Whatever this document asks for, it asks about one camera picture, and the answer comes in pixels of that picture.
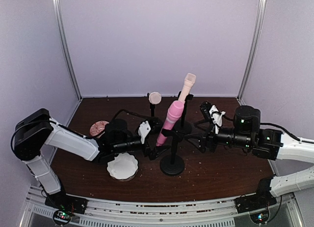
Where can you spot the right aluminium frame post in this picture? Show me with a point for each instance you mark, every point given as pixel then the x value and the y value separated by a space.
pixel 253 49

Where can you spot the pink microphone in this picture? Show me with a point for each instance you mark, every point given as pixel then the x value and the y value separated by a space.
pixel 173 114

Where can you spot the aluminium frame post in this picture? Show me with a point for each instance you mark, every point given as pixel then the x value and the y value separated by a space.
pixel 65 48
pixel 253 49

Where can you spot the short black mic stand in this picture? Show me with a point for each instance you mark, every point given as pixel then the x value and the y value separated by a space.
pixel 152 110

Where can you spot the beige microphone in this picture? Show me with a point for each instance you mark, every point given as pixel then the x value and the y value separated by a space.
pixel 189 82
pixel 154 98

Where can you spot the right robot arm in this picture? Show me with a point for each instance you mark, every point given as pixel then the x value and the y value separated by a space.
pixel 273 143

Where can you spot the white scalloped dish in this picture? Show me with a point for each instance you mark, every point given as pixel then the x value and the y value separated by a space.
pixel 124 167

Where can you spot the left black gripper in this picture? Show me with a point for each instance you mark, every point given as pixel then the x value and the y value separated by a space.
pixel 149 150

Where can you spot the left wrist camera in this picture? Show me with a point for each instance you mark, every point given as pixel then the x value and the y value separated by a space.
pixel 148 127

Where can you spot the left aluminium frame post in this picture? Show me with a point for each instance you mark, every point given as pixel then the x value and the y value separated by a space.
pixel 65 48

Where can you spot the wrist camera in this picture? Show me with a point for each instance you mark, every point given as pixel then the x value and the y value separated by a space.
pixel 212 114
pixel 148 127

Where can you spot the circuit board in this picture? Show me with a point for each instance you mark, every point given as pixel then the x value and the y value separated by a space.
pixel 260 217
pixel 61 217

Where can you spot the right circuit board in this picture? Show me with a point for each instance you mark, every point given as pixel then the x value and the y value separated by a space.
pixel 260 217

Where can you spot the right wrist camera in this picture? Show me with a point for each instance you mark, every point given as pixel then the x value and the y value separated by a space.
pixel 212 114

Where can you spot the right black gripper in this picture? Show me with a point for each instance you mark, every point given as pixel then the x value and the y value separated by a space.
pixel 204 142

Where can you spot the red patterned bowl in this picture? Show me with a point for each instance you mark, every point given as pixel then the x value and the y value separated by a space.
pixel 98 128

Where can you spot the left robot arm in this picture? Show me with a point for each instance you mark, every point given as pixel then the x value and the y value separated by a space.
pixel 110 147

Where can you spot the tall black mic stand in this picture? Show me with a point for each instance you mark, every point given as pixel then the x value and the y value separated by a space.
pixel 182 125
pixel 172 165

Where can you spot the left circuit board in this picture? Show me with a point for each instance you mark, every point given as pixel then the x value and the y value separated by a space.
pixel 61 217

